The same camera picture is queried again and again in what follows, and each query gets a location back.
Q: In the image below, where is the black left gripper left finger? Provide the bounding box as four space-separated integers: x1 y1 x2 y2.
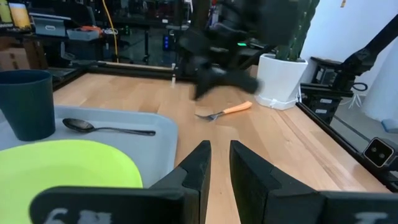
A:
29 139 213 224

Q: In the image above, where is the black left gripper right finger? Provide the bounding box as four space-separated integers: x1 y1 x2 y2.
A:
229 139 398 224

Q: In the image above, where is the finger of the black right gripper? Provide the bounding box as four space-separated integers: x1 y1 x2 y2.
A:
193 72 218 101
216 68 264 95

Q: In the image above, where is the dark metal spoon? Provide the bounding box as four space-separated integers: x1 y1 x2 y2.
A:
62 118 157 137

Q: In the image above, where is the dark teal plastic cup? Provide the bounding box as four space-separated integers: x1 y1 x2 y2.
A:
0 69 57 142

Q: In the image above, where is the grey plastic tray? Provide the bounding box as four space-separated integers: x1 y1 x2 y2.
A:
0 105 179 189

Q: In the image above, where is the lime green plate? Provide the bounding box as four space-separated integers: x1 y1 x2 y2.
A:
0 139 144 224

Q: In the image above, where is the white plant pot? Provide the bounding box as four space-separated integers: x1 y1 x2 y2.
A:
254 53 309 111

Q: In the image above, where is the green cactus plant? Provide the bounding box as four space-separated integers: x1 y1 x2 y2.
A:
275 0 320 62

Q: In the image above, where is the black equipment box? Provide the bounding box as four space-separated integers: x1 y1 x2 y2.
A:
300 56 355 125

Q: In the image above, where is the grey bin with orange item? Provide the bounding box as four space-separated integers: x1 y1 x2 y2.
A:
66 25 103 42

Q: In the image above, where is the grey storage box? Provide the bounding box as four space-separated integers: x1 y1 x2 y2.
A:
29 12 72 38

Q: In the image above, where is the brown wooden crate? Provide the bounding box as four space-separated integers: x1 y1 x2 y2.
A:
0 39 49 72

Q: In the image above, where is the yellow lit screen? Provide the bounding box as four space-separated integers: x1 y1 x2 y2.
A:
8 2 32 29

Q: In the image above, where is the orange handled metal fork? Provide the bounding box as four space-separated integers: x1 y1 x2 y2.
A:
194 100 253 122

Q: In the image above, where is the black table frame rail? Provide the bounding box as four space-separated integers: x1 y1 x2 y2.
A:
295 101 398 193
52 60 195 91

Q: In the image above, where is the yellow hanging cable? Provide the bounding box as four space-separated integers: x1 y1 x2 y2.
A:
101 0 121 63

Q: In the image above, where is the black table-level camera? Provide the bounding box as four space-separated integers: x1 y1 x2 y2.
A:
362 136 397 169

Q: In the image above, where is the black diagonal frame strut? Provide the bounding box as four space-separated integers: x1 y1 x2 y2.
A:
333 14 398 91

